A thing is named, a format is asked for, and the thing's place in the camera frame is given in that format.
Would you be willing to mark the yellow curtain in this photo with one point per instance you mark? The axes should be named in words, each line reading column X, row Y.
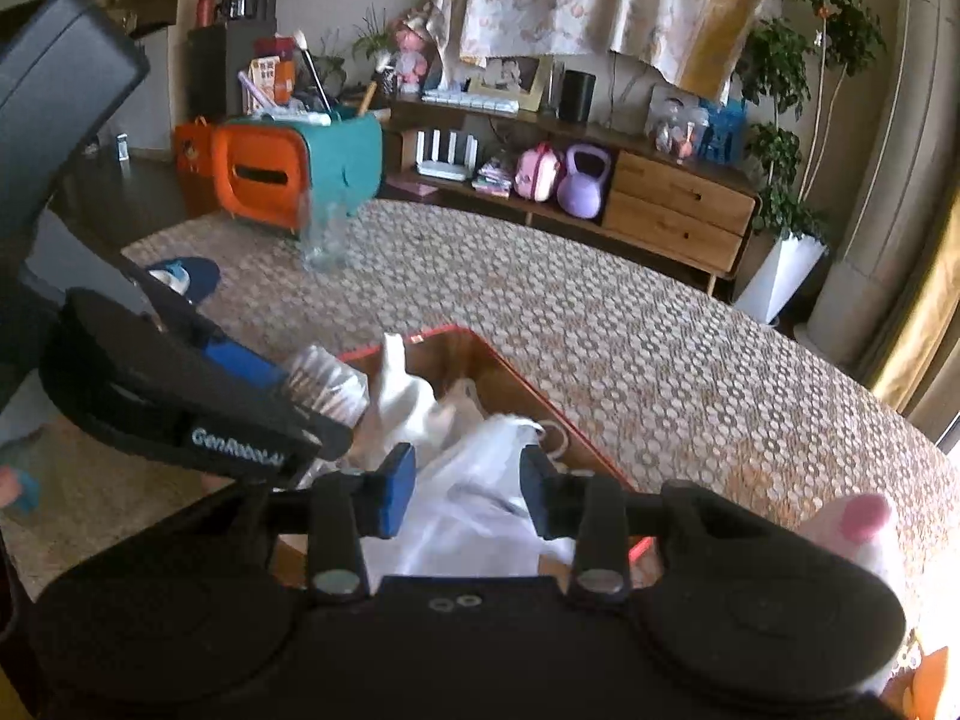
column 920, row 328

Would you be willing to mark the wooden drawer sideboard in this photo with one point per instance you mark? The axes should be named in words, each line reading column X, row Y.
column 692, row 213

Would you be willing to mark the beige standing air conditioner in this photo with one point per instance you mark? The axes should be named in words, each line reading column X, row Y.
column 910, row 164

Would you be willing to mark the black cylinder speaker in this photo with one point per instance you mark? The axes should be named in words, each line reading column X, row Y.
column 576, row 97

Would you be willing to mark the clear jar with figurines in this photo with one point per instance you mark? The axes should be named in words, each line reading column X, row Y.
column 677, row 128

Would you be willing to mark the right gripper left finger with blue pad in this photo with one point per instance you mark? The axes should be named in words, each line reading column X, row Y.
column 336, row 513

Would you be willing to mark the blue toy on sideboard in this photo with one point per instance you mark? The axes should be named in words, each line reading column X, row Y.
column 722, row 141

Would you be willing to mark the clear bag of cotton swabs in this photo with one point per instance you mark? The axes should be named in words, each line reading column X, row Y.
column 319, row 381

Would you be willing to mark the makeup brush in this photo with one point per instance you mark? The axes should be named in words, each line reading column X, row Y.
column 308, row 61

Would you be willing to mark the white picture frame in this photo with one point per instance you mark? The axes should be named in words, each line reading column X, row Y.
column 519, row 79

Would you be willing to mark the pink doll figurine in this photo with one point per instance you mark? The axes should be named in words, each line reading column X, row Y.
column 412, row 52

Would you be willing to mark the white geometric planter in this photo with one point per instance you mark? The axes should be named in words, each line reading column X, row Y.
column 771, row 271

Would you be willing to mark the white wifi router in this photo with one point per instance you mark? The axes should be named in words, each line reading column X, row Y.
column 446, row 155

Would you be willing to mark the purple kettlebell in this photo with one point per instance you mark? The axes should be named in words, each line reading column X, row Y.
column 580, row 193

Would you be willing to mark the clear drinking glass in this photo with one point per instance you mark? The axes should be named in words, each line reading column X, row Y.
column 324, row 229

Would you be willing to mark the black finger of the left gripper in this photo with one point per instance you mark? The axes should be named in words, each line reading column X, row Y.
column 331, row 440

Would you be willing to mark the potted green tree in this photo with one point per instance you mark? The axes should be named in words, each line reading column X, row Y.
column 800, row 73

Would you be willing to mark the orange teal tissue organizer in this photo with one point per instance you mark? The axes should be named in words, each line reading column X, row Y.
column 263, row 169

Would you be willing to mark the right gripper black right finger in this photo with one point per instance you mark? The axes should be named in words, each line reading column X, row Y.
column 601, row 516

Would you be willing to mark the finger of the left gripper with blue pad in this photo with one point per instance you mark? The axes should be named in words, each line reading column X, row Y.
column 244, row 363

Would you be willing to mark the floral cloth on wall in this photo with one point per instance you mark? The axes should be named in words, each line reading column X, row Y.
column 693, row 44

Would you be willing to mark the white keyboard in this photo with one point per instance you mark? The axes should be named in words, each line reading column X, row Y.
column 470, row 101

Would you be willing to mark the lace patterned tablecloth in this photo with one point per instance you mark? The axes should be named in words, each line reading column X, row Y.
column 664, row 380

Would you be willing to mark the yellow orange carton box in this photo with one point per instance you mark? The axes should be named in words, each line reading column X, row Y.
column 192, row 148

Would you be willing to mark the white cloth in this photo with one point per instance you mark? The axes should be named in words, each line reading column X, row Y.
column 405, row 410

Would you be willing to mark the white pink plush toy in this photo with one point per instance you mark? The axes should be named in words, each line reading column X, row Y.
column 862, row 529

